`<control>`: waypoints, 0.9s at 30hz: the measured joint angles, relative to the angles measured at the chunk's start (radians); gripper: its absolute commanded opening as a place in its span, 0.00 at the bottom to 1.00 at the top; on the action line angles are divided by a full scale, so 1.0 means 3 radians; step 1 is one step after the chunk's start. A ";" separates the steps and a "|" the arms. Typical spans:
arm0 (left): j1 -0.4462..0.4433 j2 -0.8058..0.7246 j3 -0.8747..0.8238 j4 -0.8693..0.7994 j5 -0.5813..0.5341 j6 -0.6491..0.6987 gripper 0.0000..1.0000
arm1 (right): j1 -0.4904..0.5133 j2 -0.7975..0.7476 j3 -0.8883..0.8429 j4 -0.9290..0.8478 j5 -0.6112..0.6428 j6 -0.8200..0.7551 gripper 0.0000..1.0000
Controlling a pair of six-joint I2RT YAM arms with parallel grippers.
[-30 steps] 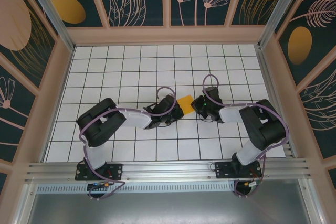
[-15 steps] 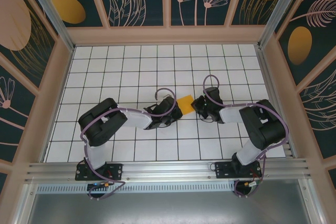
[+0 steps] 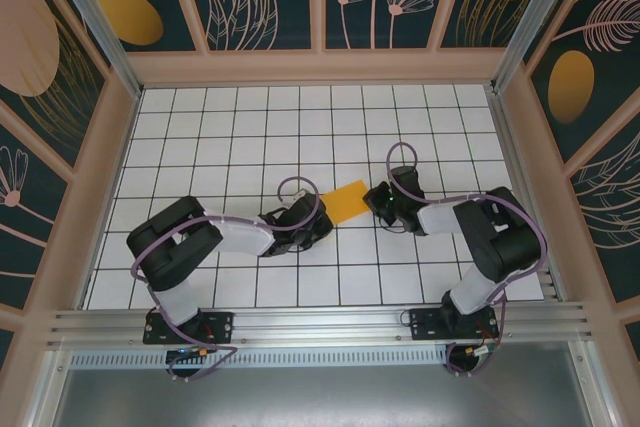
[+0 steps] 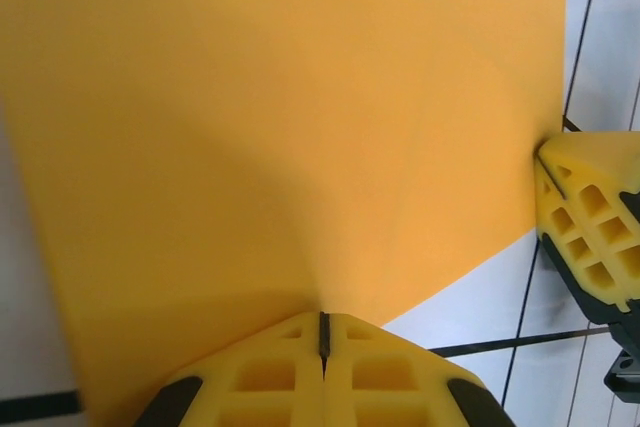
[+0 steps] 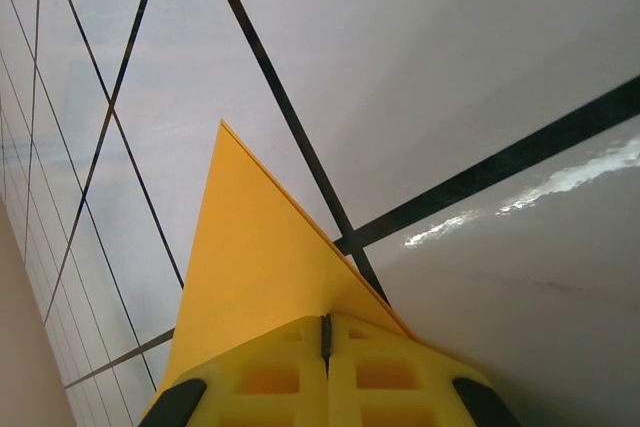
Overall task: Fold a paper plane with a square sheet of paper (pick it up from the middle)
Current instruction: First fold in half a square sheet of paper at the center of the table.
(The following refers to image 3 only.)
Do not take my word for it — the orange cloth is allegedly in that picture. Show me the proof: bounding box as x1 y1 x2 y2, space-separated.
319 180 372 227

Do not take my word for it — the grey sheet metal shelf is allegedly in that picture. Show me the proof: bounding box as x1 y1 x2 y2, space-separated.
47 341 619 427

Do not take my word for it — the small black controller board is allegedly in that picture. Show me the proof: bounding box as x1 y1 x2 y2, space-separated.
166 345 217 362
447 341 501 366

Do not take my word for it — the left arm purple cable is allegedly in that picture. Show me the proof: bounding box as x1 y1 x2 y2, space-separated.
129 175 321 384

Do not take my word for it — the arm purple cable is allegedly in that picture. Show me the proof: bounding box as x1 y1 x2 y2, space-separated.
129 175 321 384
386 141 547 379

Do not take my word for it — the long aluminium mounting rail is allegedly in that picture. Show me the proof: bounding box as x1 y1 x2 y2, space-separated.
47 301 596 348

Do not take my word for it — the aluminium side rail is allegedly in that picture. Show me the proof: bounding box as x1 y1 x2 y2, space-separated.
487 86 566 304

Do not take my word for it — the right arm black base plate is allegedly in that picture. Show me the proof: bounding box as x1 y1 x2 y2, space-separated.
408 307 500 343

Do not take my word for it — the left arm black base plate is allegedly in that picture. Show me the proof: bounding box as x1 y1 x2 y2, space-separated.
143 310 235 346

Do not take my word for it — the perforated metal cable tray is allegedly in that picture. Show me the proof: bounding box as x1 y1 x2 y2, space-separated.
69 350 449 368

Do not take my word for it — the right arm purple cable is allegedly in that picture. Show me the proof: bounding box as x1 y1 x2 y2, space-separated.
386 141 547 379

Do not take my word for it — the aluminium corner post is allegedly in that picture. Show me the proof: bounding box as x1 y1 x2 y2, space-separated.
489 0 586 94
39 0 145 99

